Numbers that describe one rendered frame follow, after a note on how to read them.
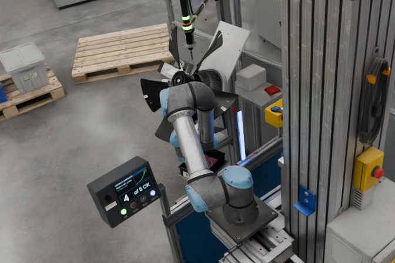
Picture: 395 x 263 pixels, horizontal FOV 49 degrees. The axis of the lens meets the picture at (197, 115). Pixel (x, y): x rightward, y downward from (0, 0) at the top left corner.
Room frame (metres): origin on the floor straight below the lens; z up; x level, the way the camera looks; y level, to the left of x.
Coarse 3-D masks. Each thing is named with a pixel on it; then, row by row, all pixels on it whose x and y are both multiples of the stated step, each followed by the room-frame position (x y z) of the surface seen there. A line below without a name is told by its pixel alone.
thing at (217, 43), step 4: (220, 32) 2.19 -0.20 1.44; (220, 36) 2.14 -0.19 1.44; (216, 40) 2.16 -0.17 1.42; (220, 40) 2.10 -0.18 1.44; (212, 44) 2.17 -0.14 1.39; (216, 44) 2.10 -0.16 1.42; (220, 44) 2.06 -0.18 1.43; (212, 48) 2.11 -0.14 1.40; (216, 48) 2.06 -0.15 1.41; (208, 52) 2.11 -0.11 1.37; (212, 52) 2.07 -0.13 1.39; (204, 56) 2.13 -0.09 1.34; (200, 60) 2.14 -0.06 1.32; (200, 64) 2.20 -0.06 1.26
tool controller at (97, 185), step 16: (128, 160) 1.48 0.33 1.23; (144, 160) 1.44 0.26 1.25; (112, 176) 1.38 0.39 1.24; (128, 176) 1.36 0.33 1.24; (144, 176) 1.39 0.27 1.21; (96, 192) 1.28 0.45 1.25; (112, 192) 1.31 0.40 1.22; (144, 192) 1.36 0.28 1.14; (112, 208) 1.28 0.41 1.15; (128, 208) 1.30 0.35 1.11; (112, 224) 1.25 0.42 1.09
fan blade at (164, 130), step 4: (164, 120) 2.02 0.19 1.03; (160, 124) 2.02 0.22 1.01; (164, 124) 2.01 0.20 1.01; (168, 124) 2.00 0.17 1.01; (172, 124) 2.00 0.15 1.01; (160, 128) 2.00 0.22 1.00; (164, 128) 2.00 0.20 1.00; (168, 128) 1.99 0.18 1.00; (172, 128) 1.98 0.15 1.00; (156, 132) 2.00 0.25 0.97; (160, 132) 1.99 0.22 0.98; (164, 132) 1.98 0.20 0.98; (168, 132) 1.98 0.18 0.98; (156, 136) 1.99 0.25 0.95; (160, 136) 1.98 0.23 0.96; (164, 136) 1.97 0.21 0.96; (168, 136) 1.96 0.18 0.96; (164, 140) 1.96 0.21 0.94; (168, 140) 1.95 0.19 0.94
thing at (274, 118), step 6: (276, 102) 1.97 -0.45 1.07; (282, 102) 1.96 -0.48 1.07; (270, 108) 1.92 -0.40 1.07; (270, 114) 1.89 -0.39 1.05; (276, 114) 1.86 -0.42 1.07; (282, 114) 1.86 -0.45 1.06; (270, 120) 1.89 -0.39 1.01; (276, 120) 1.86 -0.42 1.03; (282, 120) 1.86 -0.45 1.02; (276, 126) 1.86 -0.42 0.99
